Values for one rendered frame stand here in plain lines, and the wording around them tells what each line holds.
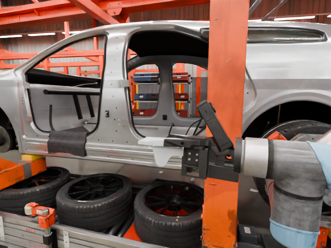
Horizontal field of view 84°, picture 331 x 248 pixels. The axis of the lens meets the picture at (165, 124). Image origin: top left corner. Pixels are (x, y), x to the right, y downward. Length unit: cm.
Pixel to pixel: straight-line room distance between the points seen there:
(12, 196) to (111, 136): 100
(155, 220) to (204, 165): 108
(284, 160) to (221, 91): 58
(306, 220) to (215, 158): 18
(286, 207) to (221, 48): 69
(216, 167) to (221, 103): 53
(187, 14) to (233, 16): 1037
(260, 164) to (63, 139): 187
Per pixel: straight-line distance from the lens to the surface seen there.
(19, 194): 217
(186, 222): 141
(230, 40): 93
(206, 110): 39
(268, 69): 146
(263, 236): 192
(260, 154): 37
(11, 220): 205
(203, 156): 38
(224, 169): 40
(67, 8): 498
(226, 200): 103
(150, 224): 145
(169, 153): 38
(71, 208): 173
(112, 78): 170
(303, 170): 38
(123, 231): 176
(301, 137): 131
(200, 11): 1132
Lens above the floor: 133
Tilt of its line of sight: 8 degrees down
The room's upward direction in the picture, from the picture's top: straight up
